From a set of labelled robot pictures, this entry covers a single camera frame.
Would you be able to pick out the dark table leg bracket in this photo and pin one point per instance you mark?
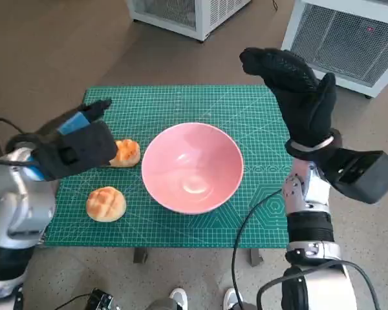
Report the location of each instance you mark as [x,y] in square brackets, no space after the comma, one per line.
[140,255]
[255,257]

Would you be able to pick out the pink bowl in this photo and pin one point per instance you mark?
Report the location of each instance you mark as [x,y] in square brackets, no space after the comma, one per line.
[194,161]

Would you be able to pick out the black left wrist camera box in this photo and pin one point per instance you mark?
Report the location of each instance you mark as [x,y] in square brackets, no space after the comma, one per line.
[81,148]

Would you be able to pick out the white shoe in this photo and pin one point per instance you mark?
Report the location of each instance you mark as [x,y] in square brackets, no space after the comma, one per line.
[231,298]
[178,298]

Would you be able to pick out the round toy bread bun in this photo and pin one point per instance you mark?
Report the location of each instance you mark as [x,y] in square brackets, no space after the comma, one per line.
[106,203]

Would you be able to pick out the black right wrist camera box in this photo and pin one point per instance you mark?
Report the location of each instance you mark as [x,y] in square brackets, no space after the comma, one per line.
[365,174]

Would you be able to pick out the long grooved toy bread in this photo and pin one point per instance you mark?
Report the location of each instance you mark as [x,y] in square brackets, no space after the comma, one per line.
[127,153]

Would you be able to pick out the large white mesh cabinet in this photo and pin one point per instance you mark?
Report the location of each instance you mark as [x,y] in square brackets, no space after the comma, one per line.
[339,42]

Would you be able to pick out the green cutting mat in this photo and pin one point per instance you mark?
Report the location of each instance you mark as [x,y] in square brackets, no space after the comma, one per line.
[181,106]

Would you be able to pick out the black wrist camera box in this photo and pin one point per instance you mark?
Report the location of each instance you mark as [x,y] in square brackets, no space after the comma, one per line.
[81,148]
[365,174]

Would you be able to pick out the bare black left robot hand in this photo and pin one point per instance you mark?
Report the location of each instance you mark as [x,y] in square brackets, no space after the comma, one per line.
[74,122]

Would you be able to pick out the small white mesh cabinet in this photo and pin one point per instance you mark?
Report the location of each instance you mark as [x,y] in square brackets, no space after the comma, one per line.
[207,16]

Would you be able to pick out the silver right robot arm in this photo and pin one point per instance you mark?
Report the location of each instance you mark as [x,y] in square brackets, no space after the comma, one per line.
[310,193]

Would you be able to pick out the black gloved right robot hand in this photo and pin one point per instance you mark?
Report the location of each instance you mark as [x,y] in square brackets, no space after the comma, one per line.
[300,103]

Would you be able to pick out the black device with silver frame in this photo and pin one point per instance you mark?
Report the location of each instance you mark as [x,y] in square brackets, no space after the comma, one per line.
[98,298]

